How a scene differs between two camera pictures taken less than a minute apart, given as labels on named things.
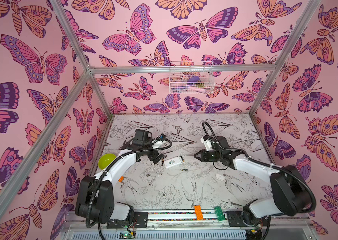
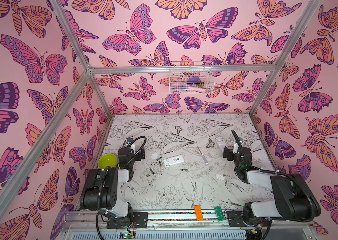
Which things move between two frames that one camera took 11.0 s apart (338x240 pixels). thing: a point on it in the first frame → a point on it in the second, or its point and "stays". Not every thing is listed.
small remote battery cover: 220,176 stays
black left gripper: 152,157 → 141,156
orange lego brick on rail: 199,214 stays
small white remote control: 174,161 stays
